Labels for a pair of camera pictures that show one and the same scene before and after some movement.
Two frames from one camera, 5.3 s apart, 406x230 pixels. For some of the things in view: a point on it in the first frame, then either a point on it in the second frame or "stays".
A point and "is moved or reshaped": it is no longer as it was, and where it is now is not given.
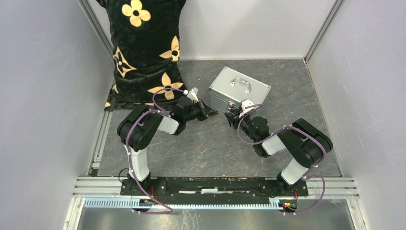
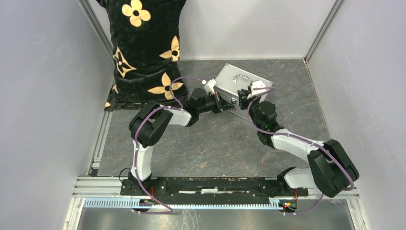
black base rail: [213, 188] stays
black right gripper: [233, 118] → [242, 98]
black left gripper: [206, 112] → [221, 104]
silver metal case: [231, 86] is moved or reshaped
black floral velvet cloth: [144, 38] stays
